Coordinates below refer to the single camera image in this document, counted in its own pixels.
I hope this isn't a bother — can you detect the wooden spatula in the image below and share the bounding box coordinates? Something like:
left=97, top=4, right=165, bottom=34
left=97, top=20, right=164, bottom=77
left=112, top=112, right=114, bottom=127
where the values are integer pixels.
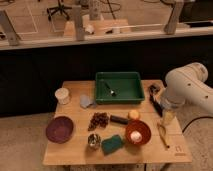
left=157, top=123, right=170, bottom=148

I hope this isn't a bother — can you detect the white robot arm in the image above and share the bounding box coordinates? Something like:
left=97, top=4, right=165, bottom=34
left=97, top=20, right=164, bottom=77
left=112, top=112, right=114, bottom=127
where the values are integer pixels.
left=160, top=62, right=213, bottom=114

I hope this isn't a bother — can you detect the wooden railing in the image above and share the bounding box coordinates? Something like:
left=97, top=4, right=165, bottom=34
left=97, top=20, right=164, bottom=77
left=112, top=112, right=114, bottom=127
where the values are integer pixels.
left=0, top=0, right=213, bottom=51

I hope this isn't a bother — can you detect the green plastic tray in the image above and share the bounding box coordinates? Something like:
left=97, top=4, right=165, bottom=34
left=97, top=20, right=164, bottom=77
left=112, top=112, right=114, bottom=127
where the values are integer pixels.
left=94, top=72, right=145, bottom=104

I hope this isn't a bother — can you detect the office chair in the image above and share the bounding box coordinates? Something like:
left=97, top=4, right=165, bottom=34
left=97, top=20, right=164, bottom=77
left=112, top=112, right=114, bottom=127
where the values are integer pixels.
left=47, top=0, right=71, bottom=21

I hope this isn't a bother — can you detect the grey crumpled cloth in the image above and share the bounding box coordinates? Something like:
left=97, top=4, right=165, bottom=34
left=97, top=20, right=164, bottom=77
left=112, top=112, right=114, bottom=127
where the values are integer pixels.
left=80, top=94, right=96, bottom=109

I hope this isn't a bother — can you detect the green sponge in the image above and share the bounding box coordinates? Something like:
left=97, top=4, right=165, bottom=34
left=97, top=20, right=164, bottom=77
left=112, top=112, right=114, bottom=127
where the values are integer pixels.
left=101, top=135, right=124, bottom=155

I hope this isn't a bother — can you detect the white cup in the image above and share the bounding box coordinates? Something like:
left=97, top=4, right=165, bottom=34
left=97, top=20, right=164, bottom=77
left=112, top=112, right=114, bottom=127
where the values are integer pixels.
left=55, top=88, right=70, bottom=105

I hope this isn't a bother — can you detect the wooden table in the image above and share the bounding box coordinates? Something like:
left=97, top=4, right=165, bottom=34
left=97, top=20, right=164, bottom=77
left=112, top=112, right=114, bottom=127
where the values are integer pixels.
left=43, top=81, right=192, bottom=165

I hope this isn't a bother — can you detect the purple bowl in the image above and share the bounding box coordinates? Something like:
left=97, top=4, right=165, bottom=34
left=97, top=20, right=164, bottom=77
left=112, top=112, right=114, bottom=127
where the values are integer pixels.
left=45, top=116, right=74, bottom=144

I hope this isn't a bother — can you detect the white egg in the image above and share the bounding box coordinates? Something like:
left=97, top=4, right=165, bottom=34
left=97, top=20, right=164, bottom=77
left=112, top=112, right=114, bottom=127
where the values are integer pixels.
left=130, top=131, right=142, bottom=142

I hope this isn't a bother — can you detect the small metal cup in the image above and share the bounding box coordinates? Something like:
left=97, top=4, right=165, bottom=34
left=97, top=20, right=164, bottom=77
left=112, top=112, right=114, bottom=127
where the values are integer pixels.
left=88, top=134, right=101, bottom=149

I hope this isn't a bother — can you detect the orange bowl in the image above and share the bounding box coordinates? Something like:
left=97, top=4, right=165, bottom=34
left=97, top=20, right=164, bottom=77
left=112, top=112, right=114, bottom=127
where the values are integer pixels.
left=125, top=120, right=151, bottom=146

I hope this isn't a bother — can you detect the metal spoon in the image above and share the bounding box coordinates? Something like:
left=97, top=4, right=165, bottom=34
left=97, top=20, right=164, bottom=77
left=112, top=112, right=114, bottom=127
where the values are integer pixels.
left=104, top=82, right=116, bottom=96

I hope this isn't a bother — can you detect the yellow apple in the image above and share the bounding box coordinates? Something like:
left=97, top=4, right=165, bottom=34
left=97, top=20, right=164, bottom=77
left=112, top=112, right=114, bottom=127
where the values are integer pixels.
left=128, top=110, right=140, bottom=120

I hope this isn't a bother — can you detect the bunch of dark grapes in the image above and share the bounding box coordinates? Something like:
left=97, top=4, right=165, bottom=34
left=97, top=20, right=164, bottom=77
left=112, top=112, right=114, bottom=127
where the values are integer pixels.
left=88, top=112, right=109, bottom=131

